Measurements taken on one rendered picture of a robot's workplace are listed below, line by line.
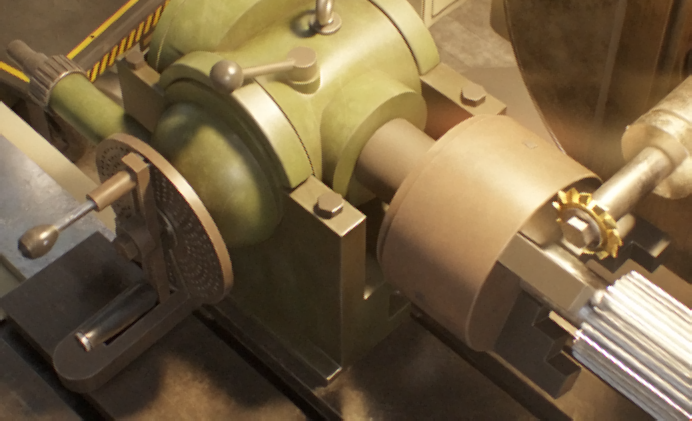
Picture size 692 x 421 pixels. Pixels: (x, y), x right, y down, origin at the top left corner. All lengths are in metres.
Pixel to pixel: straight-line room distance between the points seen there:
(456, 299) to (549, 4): 0.35
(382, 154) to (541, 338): 0.22
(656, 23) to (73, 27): 1.69
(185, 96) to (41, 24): 1.53
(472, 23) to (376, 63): 1.92
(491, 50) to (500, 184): 2.01
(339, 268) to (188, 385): 0.23
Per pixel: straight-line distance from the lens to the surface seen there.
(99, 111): 1.33
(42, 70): 1.38
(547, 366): 1.20
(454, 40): 3.14
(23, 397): 1.38
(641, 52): 1.28
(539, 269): 1.09
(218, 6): 1.29
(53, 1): 2.81
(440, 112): 1.31
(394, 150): 1.22
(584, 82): 1.37
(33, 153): 1.99
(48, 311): 1.44
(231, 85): 1.16
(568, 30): 1.35
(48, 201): 1.88
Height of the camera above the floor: 2.15
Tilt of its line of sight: 50 degrees down
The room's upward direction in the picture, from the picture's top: straight up
